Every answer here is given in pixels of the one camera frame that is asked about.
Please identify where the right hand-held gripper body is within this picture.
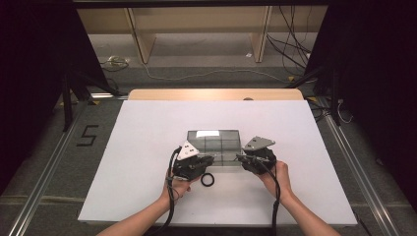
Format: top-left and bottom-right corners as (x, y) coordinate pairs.
(242, 136), (278, 175)

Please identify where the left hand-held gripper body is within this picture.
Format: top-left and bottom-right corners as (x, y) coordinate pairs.
(171, 141), (208, 181)

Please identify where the black rubber ring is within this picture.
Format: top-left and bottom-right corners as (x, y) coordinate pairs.
(200, 172), (216, 188)

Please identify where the clear plastic compartment box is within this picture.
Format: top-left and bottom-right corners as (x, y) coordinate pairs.
(186, 129), (244, 167)

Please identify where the person's right hand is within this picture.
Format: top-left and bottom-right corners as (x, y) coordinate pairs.
(257, 160), (295, 204)

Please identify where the person's left hand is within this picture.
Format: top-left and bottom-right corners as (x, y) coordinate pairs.
(160, 175), (203, 207)

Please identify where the white table board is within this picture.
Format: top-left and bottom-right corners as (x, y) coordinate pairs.
(77, 99), (358, 228)

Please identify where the wooden table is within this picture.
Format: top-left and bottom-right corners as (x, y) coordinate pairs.
(127, 88), (305, 101)

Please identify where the black metal stand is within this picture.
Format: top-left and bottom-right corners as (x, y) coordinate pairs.
(288, 63), (343, 127)
(60, 68), (123, 132)

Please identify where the light wooden shelf unit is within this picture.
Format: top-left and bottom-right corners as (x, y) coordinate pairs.
(77, 6), (328, 65)

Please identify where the dark curtain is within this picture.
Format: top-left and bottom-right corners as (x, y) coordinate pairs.
(304, 0), (417, 212)
(0, 0), (110, 196)

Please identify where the black overhead bar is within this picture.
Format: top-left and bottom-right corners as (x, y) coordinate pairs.
(72, 0), (330, 9)

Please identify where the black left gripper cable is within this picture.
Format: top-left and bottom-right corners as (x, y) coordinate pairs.
(144, 147), (183, 236)

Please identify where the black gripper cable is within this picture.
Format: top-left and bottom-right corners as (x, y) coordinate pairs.
(252, 156), (282, 236)
(144, 147), (183, 236)

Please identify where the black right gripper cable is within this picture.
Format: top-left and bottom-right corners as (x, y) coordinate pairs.
(252, 156), (282, 236)

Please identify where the long white floor cable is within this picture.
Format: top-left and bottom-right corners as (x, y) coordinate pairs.
(141, 62), (290, 85)

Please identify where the white cable loop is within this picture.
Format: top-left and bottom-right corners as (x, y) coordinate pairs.
(337, 99), (354, 125)

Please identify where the long aluminium floor rail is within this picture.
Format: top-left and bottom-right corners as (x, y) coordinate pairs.
(8, 101), (90, 236)
(316, 97), (401, 236)

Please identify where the short aluminium rail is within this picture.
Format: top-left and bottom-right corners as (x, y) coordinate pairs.
(89, 92), (130, 100)

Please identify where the bundle of black cables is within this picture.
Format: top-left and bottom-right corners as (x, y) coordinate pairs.
(265, 5), (313, 78)

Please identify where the coiled pale cable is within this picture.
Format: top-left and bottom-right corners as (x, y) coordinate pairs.
(99, 55), (132, 73)

